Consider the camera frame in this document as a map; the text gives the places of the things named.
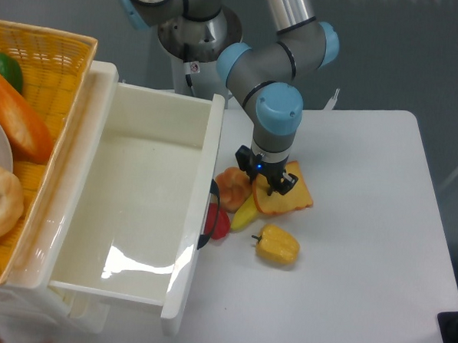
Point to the green vegetable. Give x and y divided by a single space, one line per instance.
12 72

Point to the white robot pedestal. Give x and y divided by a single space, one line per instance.
194 48

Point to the yellow bell pepper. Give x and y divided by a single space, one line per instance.
276 245

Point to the toasted bread slice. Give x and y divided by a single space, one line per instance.
275 203

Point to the black device at edge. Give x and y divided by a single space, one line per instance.
448 323

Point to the white plastic drawer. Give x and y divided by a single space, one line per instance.
135 235

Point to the red pepper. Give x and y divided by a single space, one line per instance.
217 222

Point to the orange baguette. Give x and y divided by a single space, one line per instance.
24 128

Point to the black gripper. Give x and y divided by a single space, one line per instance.
253 165

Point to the yellow woven basket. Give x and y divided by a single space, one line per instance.
54 65

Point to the white drawer cabinet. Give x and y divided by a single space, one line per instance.
32 295

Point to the yellow banana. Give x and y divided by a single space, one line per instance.
246 213

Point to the brown bread roll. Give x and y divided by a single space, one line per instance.
234 188

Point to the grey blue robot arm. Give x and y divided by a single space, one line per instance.
261 81

